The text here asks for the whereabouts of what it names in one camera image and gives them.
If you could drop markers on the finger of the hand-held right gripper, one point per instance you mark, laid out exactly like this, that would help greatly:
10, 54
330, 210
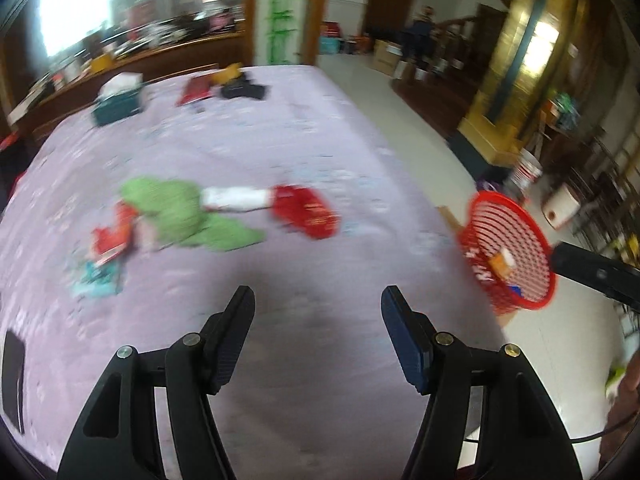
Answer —
590, 270

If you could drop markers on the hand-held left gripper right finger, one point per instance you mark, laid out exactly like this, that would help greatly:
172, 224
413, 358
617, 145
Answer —
407, 340

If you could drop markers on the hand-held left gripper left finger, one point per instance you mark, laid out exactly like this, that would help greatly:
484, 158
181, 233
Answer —
232, 340

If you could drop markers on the red plastic mesh basket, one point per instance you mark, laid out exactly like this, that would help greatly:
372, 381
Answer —
480, 220

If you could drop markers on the white plastic bottle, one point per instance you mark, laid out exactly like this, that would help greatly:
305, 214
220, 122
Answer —
235, 199

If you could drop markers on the green fluffy towel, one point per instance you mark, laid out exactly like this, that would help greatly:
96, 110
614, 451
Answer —
175, 210

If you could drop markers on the person's right forearm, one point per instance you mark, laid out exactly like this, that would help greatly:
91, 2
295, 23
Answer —
626, 410

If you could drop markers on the white roll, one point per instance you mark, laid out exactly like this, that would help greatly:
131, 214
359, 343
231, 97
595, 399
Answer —
562, 207

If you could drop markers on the orange box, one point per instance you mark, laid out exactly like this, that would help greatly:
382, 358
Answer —
502, 262

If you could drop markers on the white plastic bucket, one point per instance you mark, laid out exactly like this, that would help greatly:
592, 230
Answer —
526, 172

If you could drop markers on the teal printed packet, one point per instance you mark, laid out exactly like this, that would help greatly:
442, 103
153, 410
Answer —
97, 280

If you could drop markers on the small red carton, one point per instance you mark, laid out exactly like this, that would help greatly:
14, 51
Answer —
307, 212

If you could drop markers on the wooden side cabinet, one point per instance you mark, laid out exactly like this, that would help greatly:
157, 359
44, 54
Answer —
565, 120

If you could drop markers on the red and yellow box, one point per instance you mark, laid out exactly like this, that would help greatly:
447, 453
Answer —
115, 235

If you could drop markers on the gold and black pillar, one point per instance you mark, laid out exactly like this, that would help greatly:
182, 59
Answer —
530, 60

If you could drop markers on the black flat device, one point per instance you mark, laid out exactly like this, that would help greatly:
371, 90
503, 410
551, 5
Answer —
14, 380

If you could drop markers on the black pouch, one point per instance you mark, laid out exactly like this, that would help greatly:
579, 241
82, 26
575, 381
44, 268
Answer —
245, 90

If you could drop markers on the dark red packet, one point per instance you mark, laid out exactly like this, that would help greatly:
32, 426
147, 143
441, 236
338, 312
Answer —
195, 91

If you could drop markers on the wooden stair railing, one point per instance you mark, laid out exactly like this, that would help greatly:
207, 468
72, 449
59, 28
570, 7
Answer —
470, 45

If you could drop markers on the teal tissue box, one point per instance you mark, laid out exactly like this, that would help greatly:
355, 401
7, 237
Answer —
117, 105

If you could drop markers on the yellow tape roll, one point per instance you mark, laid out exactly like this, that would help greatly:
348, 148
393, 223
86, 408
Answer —
227, 74

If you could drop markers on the cardboard box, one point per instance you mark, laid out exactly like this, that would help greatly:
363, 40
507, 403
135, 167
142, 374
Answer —
387, 57

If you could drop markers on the dark jacket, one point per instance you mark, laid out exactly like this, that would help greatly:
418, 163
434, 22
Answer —
419, 37

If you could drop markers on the wooden sideboard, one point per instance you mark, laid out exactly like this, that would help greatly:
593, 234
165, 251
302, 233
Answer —
150, 62

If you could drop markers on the red bag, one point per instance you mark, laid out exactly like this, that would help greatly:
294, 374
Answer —
6, 142

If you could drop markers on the teal gift box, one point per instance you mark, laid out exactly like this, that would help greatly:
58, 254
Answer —
330, 46

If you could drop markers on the yellow round tin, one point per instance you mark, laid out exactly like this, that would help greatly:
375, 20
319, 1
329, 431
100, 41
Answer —
102, 63

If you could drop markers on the red gift box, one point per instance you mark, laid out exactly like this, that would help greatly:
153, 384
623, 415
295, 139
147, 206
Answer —
332, 29

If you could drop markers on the green bamboo wall decal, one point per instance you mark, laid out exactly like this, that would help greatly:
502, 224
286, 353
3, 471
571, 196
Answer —
285, 10

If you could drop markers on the large wall mirror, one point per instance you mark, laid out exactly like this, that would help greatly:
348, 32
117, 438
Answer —
75, 10

